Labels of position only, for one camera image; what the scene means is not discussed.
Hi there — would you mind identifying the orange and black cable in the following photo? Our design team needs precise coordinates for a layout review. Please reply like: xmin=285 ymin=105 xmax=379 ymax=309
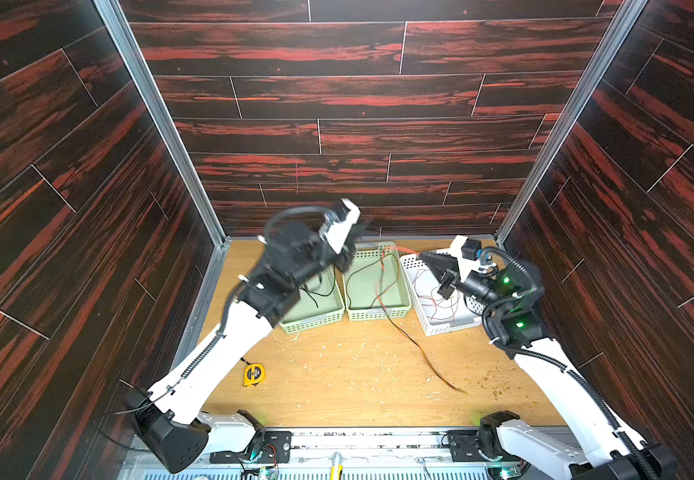
xmin=376 ymin=254 xmax=468 ymax=395

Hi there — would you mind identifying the red and black cable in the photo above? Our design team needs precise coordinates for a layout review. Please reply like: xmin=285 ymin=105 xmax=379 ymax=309
xmin=345 ymin=251 xmax=399 ymax=310

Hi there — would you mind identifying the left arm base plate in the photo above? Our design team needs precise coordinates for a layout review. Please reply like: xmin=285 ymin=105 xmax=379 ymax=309
xmin=209 ymin=430 xmax=293 ymax=465

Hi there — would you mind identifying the left green basket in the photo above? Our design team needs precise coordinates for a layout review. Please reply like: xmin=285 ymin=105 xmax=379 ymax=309
xmin=280 ymin=267 xmax=345 ymax=335

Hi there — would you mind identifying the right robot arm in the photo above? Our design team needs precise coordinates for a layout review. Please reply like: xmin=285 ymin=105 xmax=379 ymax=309
xmin=418 ymin=236 xmax=677 ymax=479

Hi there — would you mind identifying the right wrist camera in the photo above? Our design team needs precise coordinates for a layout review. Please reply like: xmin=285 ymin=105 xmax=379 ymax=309
xmin=449 ymin=235 xmax=485 ymax=280

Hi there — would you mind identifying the white basket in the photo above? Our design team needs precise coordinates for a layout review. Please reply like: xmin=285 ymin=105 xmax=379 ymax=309
xmin=400 ymin=254 xmax=484 ymax=336

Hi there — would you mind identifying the yellow tape measure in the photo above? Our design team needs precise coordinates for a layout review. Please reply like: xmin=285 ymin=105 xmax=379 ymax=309
xmin=240 ymin=358 xmax=266 ymax=387

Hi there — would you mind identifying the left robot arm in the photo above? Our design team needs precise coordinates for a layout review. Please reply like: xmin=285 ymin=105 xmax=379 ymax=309
xmin=124 ymin=207 xmax=360 ymax=474

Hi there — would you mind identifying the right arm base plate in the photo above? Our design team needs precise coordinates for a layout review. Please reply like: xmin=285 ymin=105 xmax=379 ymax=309
xmin=442 ymin=428 xmax=522 ymax=464

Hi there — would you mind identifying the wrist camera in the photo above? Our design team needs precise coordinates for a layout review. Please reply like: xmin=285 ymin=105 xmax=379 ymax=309
xmin=449 ymin=235 xmax=485 ymax=280
xmin=319 ymin=198 xmax=361 ymax=254

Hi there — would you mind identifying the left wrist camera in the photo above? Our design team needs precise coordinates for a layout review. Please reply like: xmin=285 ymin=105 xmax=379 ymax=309
xmin=319 ymin=198 xmax=361 ymax=254

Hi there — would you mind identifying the middle green basket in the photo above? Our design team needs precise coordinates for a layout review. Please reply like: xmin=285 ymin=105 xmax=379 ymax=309
xmin=343 ymin=241 xmax=411 ymax=321

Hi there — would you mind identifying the green basket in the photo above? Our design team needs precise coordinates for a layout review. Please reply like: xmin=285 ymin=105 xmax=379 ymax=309
xmin=343 ymin=241 xmax=411 ymax=321
xmin=280 ymin=267 xmax=345 ymax=335

